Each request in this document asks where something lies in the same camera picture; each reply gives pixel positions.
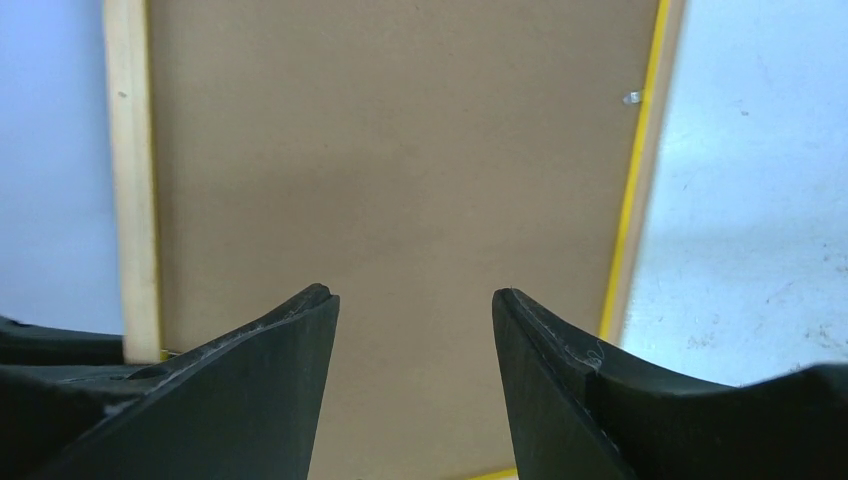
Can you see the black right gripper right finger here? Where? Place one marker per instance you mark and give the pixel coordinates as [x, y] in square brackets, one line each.
[581, 408]

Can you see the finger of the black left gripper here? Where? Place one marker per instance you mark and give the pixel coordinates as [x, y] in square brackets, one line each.
[32, 345]

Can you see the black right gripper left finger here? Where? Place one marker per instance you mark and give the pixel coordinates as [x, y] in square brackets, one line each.
[245, 405]

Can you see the brown cardboard backing board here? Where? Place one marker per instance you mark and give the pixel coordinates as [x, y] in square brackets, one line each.
[397, 166]

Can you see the yellow wooden picture frame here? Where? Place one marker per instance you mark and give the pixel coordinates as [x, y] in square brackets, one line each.
[132, 199]

